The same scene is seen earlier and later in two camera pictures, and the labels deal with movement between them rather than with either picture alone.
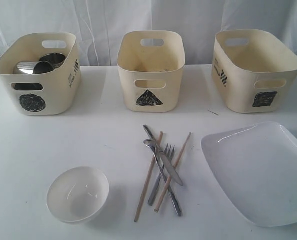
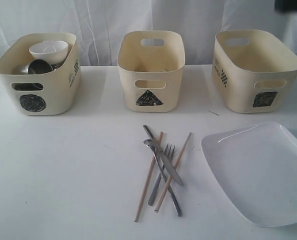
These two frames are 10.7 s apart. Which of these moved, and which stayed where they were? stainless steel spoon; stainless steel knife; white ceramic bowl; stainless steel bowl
Moved: white ceramic bowl
Stayed: stainless steel spoon; stainless steel bowl; stainless steel knife
